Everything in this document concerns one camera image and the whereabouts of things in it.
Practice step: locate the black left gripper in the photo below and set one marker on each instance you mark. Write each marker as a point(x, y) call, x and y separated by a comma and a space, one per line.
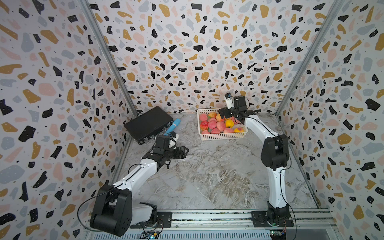
point(180, 153)

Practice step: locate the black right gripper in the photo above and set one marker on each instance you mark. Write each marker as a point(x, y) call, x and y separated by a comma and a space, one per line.
point(225, 110)

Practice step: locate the yellow pink peach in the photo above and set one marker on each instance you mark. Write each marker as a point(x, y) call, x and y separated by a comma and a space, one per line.
point(239, 130)

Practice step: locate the orange wrinkled peach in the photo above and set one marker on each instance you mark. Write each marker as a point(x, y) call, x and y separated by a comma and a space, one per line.
point(212, 115)

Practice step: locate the large pink peach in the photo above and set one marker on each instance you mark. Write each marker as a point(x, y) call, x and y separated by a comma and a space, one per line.
point(212, 124)

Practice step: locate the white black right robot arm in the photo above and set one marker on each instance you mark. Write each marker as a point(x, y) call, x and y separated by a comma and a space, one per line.
point(274, 156)

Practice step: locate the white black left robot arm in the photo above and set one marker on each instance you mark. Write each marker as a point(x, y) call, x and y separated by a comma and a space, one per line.
point(114, 211)

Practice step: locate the white perforated plastic basket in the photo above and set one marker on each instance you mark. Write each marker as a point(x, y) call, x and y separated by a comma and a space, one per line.
point(220, 136)

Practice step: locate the black ribbed metal case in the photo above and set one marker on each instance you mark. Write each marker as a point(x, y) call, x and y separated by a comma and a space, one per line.
point(148, 125)

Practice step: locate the light blue plastic tube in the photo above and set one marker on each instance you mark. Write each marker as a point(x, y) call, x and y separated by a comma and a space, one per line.
point(172, 127)

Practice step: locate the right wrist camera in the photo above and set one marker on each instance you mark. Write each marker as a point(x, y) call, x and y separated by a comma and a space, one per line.
point(240, 103)

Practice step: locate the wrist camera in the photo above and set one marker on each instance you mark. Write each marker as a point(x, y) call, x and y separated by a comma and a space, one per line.
point(240, 103)
point(166, 142)

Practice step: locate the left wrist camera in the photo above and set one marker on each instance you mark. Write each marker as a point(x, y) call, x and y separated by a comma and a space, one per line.
point(166, 142)

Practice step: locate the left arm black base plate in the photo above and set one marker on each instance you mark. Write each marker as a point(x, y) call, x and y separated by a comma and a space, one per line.
point(162, 220)

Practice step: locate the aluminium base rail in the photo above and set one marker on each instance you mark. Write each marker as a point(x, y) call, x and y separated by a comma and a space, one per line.
point(305, 224)

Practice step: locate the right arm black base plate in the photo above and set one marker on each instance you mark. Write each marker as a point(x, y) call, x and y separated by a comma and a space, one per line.
point(266, 219)

